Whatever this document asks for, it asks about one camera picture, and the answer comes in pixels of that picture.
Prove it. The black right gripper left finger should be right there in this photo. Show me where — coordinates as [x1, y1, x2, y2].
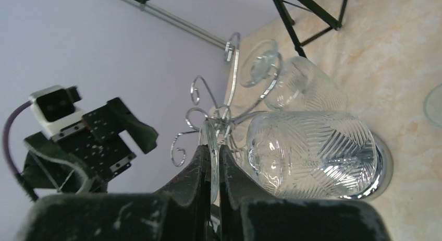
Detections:
[15, 145, 212, 240]

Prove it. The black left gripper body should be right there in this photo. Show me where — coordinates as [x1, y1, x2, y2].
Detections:
[57, 111, 136, 192]

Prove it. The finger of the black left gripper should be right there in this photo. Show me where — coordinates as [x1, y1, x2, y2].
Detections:
[22, 132, 95, 193]
[82, 97, 158, 154]

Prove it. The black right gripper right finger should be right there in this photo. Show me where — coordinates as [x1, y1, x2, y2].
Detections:
[219, 145, 391, 240]

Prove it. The ribbed wine glass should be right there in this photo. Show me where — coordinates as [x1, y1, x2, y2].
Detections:
[211, 111, 379, 199]
[423, 83, 441, 128]
[239, 39, 348, 111]

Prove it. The chrome wine glass rack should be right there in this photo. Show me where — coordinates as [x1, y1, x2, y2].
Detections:
[169, 32, 395, 201]

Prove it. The black music stand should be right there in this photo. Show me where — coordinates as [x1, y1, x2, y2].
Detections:
[272, 0, 348, 57]

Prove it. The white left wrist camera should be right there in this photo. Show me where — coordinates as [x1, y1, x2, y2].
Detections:
[29, 85, 85, 139]

